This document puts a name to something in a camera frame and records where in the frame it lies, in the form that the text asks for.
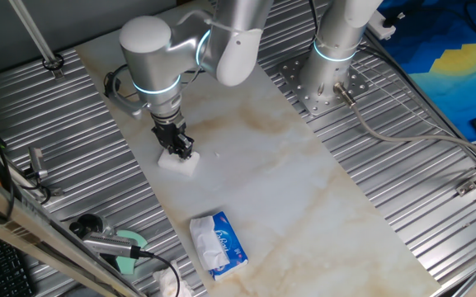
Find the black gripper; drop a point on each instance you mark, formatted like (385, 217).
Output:
(168, 133)

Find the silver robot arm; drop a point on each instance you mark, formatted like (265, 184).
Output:
(155, 57)

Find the blue tissue pack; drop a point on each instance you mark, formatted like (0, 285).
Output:
(229, 243)

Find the green disc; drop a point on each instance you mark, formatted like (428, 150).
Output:
(128, 264)

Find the crumpled white tissue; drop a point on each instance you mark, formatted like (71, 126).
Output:
(169, 284)

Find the aluminium pole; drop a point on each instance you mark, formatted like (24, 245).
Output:
(33, 31)

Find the white power strip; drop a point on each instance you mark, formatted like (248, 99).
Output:
(380, 24)

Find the black plug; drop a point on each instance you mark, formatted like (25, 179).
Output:
(392, 20)

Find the blue and yellow mat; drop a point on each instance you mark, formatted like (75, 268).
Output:
(448, 62)

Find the black round mount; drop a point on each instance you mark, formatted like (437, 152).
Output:
(87, 224)

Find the silver ribbed camera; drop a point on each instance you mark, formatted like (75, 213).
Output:
(105, 244)

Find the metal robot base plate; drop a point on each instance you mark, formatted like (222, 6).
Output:
(316, 105)

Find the metal corner bracket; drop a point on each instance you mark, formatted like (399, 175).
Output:
(466, 187)

